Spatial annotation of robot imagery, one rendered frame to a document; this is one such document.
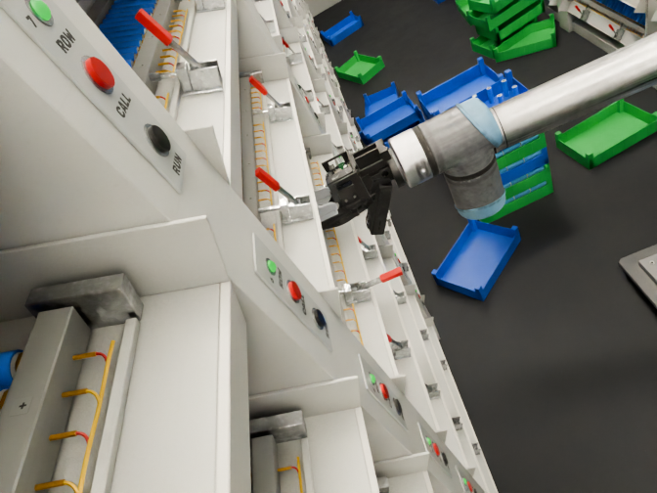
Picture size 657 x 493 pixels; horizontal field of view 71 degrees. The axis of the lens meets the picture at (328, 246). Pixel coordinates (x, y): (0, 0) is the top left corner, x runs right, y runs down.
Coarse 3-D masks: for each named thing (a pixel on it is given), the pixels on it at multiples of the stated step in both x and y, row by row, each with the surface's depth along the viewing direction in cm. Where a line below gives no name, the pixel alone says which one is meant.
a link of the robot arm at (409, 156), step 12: (408, 132) 75; (396, 144) 74; (408, 144) 73; (396, 156) 74; (408, 156) 73; (420, 156) 73; (408, 168) 74; (420, 168) 74; (408, 180) 75; (420, 180) 76
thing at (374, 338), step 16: (304, 144) 101; (320, 144) 102; (320, 160) 102; (320, 176) 98; (352, 224) 86; (352, 240) 83; (336, 256) 80; (352, 256) 80; (352, 272) 77; (368, 304) 72; (352, 320) 70; (368, 320) 70; (368, 336) 68; (384, 336) 68; (384, 352) 66; (384, 368) 64; (400, 384) 59
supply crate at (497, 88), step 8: (504, 72) 164; (512, 80) 166; (496, 88) 168; (520, 88) 162; (480, 96) 169; (496, 96) 170; (512, 96) 166; (488, 104) 169; (496, 104) 167; (440, 112) 171
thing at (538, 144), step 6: (540, 138) 163; (528, 144) 164; (534, 144) 164; (540, 144) 165; (546, 144) 165; (516, 150) 164; (522, 150) 165; (528, 150) 165; (534, 150) 166; (504, 156) 165; (510, 156) 166; (516, 156) 166; (522, 156) 167; (498, 162) 167; (504, 162) 167; (510, 162) 168
